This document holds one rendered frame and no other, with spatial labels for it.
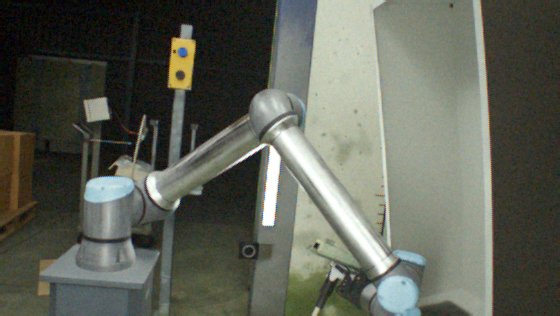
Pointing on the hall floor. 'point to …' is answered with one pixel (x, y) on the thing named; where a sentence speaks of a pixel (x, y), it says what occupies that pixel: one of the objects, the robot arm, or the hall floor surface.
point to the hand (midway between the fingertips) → (338, 263)
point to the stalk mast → (176, 207)
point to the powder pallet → (17, 218)
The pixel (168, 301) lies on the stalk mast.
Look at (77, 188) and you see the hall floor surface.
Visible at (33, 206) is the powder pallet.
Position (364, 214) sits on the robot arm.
